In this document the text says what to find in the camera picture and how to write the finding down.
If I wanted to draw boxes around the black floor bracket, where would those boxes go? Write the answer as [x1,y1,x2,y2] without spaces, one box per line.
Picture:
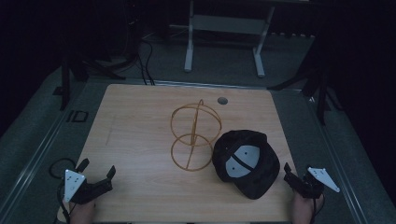
[65,109,90,123]

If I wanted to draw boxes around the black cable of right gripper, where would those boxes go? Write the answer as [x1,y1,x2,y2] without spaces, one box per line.
[311,193,327,224]

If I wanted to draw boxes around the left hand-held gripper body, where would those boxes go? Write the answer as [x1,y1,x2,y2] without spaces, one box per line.
[63,169,114,205]

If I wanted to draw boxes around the gold wire hat stand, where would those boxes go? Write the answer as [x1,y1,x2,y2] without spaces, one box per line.
[169,98,223,173]

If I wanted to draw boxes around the black baseball cap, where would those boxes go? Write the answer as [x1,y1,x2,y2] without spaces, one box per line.
[211,129,281,201]

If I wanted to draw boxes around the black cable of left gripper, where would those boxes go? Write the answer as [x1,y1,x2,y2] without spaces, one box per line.
[49,157,78,224]

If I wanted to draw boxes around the person's right hand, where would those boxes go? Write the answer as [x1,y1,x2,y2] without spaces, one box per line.
[291,189,325,224]

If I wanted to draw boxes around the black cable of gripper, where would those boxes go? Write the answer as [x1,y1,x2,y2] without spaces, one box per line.
[49,157,78,224]
[311,193,327,224]

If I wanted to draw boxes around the black floor cables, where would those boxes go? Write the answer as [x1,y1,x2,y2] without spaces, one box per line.
[135,36,157,87]

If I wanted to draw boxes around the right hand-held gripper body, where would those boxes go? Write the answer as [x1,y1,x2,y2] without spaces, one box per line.
[288,166,341,200]

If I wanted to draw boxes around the person's left hand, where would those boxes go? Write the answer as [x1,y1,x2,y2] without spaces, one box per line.
[68,199,96,224]

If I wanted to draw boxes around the white metal desk frame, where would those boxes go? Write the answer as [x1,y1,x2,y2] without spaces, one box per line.
[183,0,277,78]

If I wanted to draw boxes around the black tripod stand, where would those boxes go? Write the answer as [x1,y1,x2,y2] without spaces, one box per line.
[266,59,344,127]
[51,46,127,112]

